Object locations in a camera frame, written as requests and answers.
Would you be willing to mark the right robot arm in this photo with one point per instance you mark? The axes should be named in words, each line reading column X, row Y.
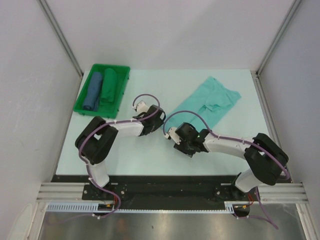
column 266, row 160

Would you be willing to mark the rolled blue t shirt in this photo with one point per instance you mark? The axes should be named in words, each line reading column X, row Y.
column 91, row 100

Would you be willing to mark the teal t shirt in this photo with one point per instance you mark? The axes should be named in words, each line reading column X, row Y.
column 211, row 100

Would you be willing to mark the right aluminium frame post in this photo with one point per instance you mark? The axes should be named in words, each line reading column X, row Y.
column 293, row 10

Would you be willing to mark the left aluminium frame post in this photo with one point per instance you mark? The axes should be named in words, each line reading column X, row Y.
column 48, row 13

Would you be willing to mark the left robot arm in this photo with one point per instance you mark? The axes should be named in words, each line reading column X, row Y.
column 96, row 140

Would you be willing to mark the rolled dark green t shirt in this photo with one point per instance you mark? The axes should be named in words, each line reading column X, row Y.
column 109, row 86

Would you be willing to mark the white slotted cable duct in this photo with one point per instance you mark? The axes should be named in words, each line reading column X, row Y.
column 100, row 208

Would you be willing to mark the aluminium front rail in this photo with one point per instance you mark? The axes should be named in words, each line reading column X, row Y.
column 280, row 193

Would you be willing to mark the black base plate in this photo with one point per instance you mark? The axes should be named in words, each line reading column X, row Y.
column 219, row 188

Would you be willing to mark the green plastic tray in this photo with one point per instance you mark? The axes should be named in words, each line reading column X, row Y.
column 109, row 111

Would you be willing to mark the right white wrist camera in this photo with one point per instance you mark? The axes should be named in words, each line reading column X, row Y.
column 172, row 135

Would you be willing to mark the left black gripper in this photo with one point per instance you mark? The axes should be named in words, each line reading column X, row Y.
column 158, row 123

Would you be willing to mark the aluminium frame post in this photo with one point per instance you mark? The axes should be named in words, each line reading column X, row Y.
column 48, row 13
column 293, row 10

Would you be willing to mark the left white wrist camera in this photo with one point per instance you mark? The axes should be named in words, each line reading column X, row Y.
column 140, row 106

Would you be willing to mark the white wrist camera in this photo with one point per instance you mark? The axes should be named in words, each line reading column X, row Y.
column 140, row 106
column 172, row 135

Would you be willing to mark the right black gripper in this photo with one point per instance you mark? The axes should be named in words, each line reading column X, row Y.
column 180, row 147

